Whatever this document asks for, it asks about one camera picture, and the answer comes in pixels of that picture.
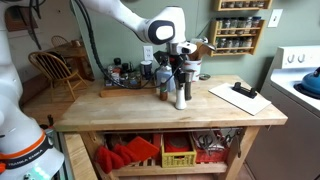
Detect wooden kitchen utensils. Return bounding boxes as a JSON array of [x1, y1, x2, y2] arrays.
[[187, 36, 218, 62]]

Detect black cap bottle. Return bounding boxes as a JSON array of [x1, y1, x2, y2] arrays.
[[112, 57, 123, 78]]

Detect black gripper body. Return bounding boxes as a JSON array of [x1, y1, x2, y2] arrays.
[[167, 53, 188, 75]]

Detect dark steel pepper shaker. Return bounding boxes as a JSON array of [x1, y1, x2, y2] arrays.
[[184, 69, 195, 101]]

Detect red plastic basket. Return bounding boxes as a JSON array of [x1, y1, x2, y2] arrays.
[[194, 131, 232, 165]]

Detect metal scissors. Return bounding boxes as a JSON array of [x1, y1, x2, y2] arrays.
[[197, 132, 218, 156]]

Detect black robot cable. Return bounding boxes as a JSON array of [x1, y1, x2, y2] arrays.
[[71, 0, 158, 91]]

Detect white wall outlet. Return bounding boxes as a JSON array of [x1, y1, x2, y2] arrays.
[[142, 45, 155, 62]]

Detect teal kettle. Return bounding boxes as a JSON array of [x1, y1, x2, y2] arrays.
[[300, 66, 320, 97]]

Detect wooden dining table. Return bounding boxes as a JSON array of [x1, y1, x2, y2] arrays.
[[46, 39, 95, 82]]

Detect black holder block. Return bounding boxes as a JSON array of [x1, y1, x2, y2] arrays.
[[231, 81, 259, 100]]

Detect small wooden wall spice rack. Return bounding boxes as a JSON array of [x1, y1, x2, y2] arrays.
[[214, 0, 274, 12]]

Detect red oven mitt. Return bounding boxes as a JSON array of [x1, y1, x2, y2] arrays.
[[112, 143, 142, 165], [94, 145, 126, 175]]

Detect wooden cart lower shelf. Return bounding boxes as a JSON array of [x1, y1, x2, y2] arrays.
[[94, 159, 232, 178]]

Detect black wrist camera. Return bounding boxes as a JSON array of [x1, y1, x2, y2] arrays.
[[152, 49, 170, 67]]

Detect yellow plastic basket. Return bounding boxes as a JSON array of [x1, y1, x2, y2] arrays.
[[160, 132, 198, 169]]

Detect white and steel salt shaker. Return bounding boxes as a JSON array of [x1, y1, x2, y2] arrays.
[[174, 79, 188, 111]]

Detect white light switch plate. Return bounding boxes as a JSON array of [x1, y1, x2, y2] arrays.
[[266, 8, 284, 29]]

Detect large wooden wall spice rack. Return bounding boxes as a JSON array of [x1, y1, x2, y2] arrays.
[[209, 17, 267, 57]]

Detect white cutting board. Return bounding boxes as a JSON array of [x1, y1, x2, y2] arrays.
[[208, 82, 273, 117]]

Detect brown spice jar red cap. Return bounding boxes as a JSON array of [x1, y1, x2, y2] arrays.
[[158, 77, 169, 102]]

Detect white utensil crock red stripe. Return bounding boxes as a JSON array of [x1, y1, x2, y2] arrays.
[[182, 58, 203, 83]]

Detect white kitchen stove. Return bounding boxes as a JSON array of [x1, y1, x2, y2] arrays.
[[245, 44, 320, 180]]

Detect wooden spice tray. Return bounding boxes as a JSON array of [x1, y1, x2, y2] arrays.
[[99, 77, 158, 99]]

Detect red square pot holder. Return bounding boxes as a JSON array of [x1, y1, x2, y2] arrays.
[[125, 135, 161, 162]]

